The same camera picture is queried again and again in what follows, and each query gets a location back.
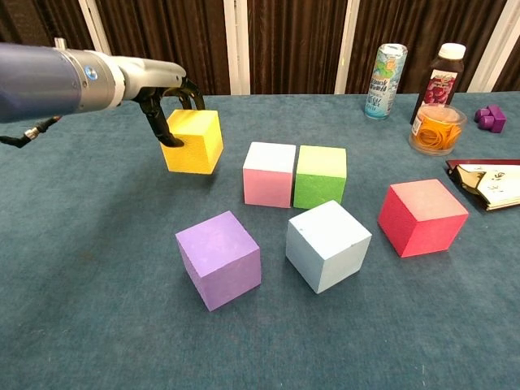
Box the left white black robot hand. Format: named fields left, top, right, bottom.
left=115, top=55, right=207, bottom=148

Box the yellow foam cube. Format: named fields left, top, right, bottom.
left=160, top=108, right=225, bottom=176

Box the green foam cube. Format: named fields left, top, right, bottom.
left=292, top=145, right=349, bottom=210

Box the red foam cube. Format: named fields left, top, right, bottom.
left=377, top=178, right=470, bottom=259

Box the dark brown curtain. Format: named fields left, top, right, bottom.
left=0, top=0, right=520, bottom=98

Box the pink foam cube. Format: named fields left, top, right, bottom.
left=242, top=141, right=297, bottom=209

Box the teal table cloth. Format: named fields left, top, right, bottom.
left=0, top=91, right=520, bottom=390

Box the purple foam cube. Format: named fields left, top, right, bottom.
left=175, top=210, right=262, bottom=313

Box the white green drink can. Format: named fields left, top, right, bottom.
left=364, top=42, right=409, bottom=121

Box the light blue foam cube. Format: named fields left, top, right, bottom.
left=285, top=199, right=373, bottom=295

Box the orange lidded cup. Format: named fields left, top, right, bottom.
left=408, top=103, right=468, bottom=156

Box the dark juice bottle white cap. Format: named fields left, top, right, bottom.
left=409, top=42, right=467, bottom=125

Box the purple toy brick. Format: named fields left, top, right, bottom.
left=474, top=104, right=507, bottom=134

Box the red paper folding fan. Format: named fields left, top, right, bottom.
left=445, top=158, right=520, bottom=213

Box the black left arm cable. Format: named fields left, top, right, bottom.
left=0, top=115, right=63, bottom=150

